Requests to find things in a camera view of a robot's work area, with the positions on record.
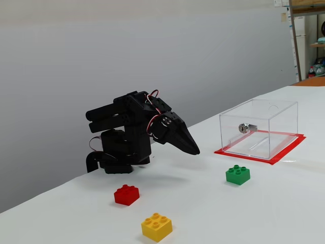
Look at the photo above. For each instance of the transparent acrylic box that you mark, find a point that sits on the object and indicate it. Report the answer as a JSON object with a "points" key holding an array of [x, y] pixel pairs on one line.
{"points": [[256, 122]]}

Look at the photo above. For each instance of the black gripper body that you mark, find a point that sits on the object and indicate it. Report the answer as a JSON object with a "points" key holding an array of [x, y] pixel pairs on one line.
{"points": [[175, 129]]}

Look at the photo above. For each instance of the red cola bottle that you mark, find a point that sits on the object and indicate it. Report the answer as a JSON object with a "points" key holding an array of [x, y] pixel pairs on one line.
{"points": [[311, 73]]}

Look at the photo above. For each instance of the teal object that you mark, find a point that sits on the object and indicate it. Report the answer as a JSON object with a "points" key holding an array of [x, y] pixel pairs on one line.
{"points": [[322, 40]]}

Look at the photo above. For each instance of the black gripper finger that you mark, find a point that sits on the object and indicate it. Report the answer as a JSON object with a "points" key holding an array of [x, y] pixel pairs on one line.
{"points": [[179, 146], [189, 141]]}

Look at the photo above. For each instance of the white cabinet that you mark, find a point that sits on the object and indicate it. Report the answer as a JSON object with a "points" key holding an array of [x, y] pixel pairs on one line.
{"points": [[300, 45]]}

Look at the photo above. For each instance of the black table clamp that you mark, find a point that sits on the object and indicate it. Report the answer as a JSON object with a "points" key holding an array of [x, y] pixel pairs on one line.
{"points": [[91, 162]]}

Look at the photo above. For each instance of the wooden table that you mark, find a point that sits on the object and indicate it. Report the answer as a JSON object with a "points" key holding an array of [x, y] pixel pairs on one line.
{"points": [[312, 81]]}

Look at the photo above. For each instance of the metal shelving rack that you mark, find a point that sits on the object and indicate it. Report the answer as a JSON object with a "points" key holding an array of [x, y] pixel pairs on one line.
{"points": [[294, 38]]}

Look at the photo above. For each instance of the yellow paper note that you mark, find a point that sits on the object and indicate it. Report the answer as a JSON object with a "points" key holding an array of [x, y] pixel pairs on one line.
{"points": [[283, 16]]}

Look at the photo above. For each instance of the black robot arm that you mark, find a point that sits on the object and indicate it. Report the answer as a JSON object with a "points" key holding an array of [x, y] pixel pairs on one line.
{"points": [[137, 132]]}

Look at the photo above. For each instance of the yellow lego brick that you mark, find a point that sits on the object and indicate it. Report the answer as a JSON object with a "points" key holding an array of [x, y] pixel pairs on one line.
{"points": [[156, 227]]}

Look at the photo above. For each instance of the silver cam lock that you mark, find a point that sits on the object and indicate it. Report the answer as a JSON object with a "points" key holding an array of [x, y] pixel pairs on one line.
{"points": [[243, 128]]}

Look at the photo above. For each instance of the green lego brick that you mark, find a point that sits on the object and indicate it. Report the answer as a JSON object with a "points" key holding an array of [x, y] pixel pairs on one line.
{"points": [[237, 175]]}

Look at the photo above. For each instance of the red tape rectangle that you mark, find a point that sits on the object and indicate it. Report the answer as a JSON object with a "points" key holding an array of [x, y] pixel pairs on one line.
{"points": [[287, 152]]}

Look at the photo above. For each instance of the red lego brick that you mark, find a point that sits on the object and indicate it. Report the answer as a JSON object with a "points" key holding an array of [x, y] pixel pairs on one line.
{"points": [[126, 195]]}

